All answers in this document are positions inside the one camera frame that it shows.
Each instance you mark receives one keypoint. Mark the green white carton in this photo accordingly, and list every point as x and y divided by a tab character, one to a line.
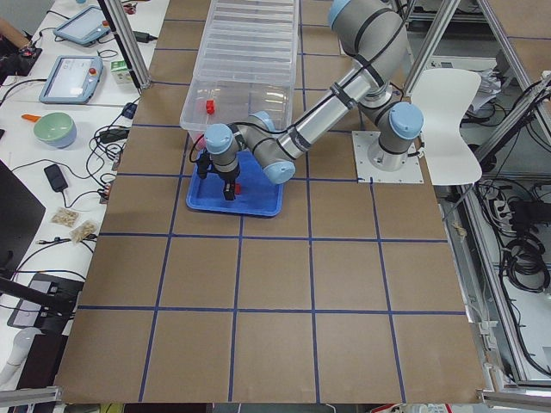
120	72

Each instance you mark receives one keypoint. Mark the aluminium frame post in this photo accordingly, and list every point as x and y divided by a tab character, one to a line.
121	29

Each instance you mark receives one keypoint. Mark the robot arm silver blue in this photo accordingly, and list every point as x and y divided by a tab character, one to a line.
375	38

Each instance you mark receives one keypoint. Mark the toy carrot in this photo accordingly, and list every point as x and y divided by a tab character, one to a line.
30	117

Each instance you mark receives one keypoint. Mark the clear plastic box lid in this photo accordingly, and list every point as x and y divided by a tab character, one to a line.
249	42

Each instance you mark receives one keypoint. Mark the black power adapter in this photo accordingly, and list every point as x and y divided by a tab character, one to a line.
143	37

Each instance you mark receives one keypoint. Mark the white plastic chair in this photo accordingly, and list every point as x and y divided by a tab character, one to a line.
444	96

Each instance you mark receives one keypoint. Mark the near teach pendant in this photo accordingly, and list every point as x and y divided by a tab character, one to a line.
72	80

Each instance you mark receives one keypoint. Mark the snack bag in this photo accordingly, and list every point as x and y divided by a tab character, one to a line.
84	230
65	217

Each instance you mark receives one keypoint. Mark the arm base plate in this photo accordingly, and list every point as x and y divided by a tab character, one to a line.
374	165

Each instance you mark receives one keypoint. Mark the black phone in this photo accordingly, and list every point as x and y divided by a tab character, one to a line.
55	178

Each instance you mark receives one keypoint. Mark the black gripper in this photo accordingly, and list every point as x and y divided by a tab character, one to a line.
227	175

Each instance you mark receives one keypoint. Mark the green blue bowl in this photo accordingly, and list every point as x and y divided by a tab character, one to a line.
57	130

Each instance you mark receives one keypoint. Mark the far teach pendant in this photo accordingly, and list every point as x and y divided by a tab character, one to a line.
84	28

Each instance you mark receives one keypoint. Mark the clear plastic storage box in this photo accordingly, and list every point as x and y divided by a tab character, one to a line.
234	101

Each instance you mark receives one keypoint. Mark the teach pendant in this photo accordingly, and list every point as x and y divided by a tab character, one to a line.
84	28
72	80

